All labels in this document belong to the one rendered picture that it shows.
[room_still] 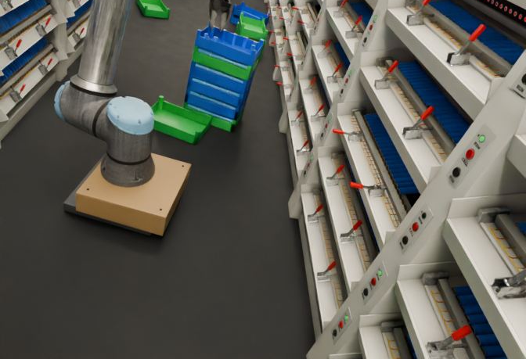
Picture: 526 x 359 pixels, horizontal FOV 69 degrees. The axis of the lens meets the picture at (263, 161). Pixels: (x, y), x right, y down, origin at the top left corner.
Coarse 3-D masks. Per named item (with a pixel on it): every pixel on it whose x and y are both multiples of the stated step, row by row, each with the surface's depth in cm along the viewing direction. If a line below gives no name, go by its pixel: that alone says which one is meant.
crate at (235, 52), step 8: (200, 32) 183; (208, 32) 201; (216, 32) 202; (200, 40) 186; (208, 40) 185; (240, 40) 202; (248, 40) 201; (264, 40) 199; (208, 48) 187; (216, 48) 186; (224, 48) 186; (232, 48) 185; (240, 48) 201; (248, 48) 203; (256, 48) 202; (232, 56) 187; (240, 56) 186; (248, 56) 185; (256, 56) 191; (248, 64) 187
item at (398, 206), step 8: (360, 120) 130; (360, 128) 128; (368, 136) 123; (368, 144) 120; (376, 152) 116; (368, 160) 115; (376, 160) 112; (376, 168) 111; (384, 168) 109; (384, 176) 107; (384, 184) 106; (392, 184) 104; (392, 192) 101; (392, 200) 100; (400, 200) 99; (392, 208) 98; (400, 208) 96; (400, 216) 94
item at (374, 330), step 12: (360, 324) 93; (372, 324) 93; (384, 324) 91; (396, 324) 91; (360, 336) 93; (372, 336) 92; (384, 336) 91; (396, 336) 89; (408, 336) 89; (372, 348) 90; (384, 348) 89; (396, 348) 89; (408, 348) 87
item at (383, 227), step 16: (352, 112) 136; (368, 112) 138; (352, 128) 131; (352, 144) 124; (352, 160) 118; (368, 176) 111; (368, 208) 103; (384, 208) 100; (384, 224) 96; (384, 240) 92
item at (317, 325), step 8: (288, 128) 223; (288, 136) 219; (288, 144) 215; (296, 176) 187; (296, 184) 185; (304, 224) 161; (304, 232) 158; (304, 240) 156; (304, 248) 154; (304, 256) 153; (304, 264) 151; (312, 272) 142; (312, 280) 140; (312, 288) 138; (312, 296) 136; (312, 304) 135; (312, 312) 133; (312, 320) 132; (320, 328) 125
